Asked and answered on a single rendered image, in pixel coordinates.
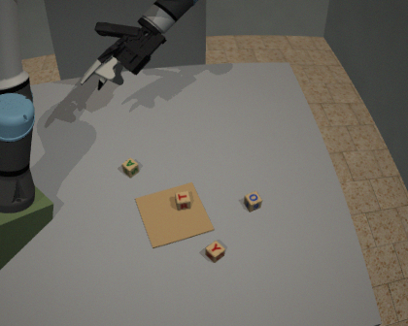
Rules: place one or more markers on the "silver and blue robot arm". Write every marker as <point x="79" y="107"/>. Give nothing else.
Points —
<point x="17" y="189"/>

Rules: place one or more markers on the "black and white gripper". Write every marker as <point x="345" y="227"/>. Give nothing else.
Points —
<point x="122" y="52"/>

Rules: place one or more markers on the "wooden letter block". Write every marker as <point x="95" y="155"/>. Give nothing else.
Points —
<point x="183" y="200"/>
<point x="252" y="201"/>
<point x="130" y="167"/>
<point x="214" y="251"/>

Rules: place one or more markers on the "tan flat mat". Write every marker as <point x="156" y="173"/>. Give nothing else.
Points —
<point x="165" y="224"/>

